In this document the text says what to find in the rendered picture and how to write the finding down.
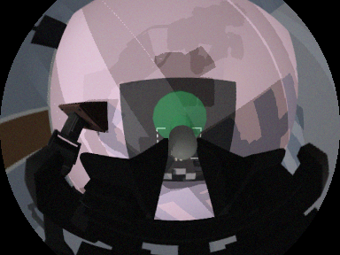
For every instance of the green glass bottle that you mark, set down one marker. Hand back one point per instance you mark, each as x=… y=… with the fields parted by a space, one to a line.
x=180 y=117

